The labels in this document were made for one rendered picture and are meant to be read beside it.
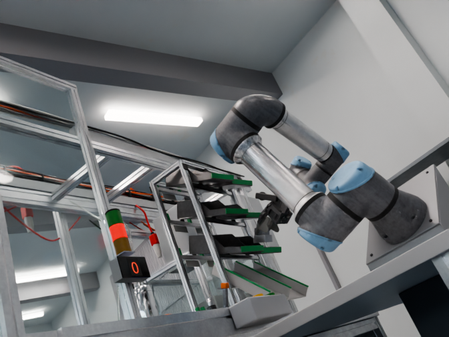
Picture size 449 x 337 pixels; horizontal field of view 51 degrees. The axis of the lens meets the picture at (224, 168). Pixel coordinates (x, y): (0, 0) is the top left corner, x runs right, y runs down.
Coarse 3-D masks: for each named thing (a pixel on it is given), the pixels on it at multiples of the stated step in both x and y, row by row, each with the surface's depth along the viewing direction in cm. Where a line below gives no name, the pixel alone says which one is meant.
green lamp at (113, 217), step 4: (108, 212) 154; (112, 212) 154; (116, 212) 154; (108, 216) 154; (112, 216) 153; (116, 216) 154; (120, 216) 155; (108, 220) 153; (112, 220) 153; (116, 220) 153; (120, 220) 154; (108, 224) 153; (112, 224) 152
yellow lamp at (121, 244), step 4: (116, 240) 150; (120, 240) 150; (124, 240) 150; (128, 240) 152; (116, 244) 149; (120, 244) 149; (124, 244) 149; (128, 244) 150; (116, 248) 149; (120, 248) 148; (124, 248) 149; (128, 248) 149; (116, 252) 149; (120, 252) 148
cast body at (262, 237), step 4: (260, 232) 189; (264, 232) 189; (268, 232) 191; (256, 236) 191; (260, 236) 189; (264, 236) 188; (268, 236) 188; (256, 240) 191; (260, 240) 189; (264, 240) 187; (268, 240) 188; (272, 240) 190
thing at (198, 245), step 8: (192, 240) 189; (200, 240) 186; (216, 240) 181; (224, 240) 194; (232, 240) 192; (192, 248) 189; (200, 248) 186; (208, 248) 183; (224, 248) 177; (232, 248) 175; (240, 248) 172; (248, 248) 174; (256, 248) 178
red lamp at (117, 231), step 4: (116, 224) 152; (120, 224) 153; (112, 228) 152; (116, 228) 151; (120, 228) 152; (124, 228) 153; (112, 232) 151; (116, 232) 151; (120, 232) 151; (124, 232) 152; (112, 236) 151; (116, 236) 150; (120, 236) 150; (124, 236) 151; (112, 240) 151
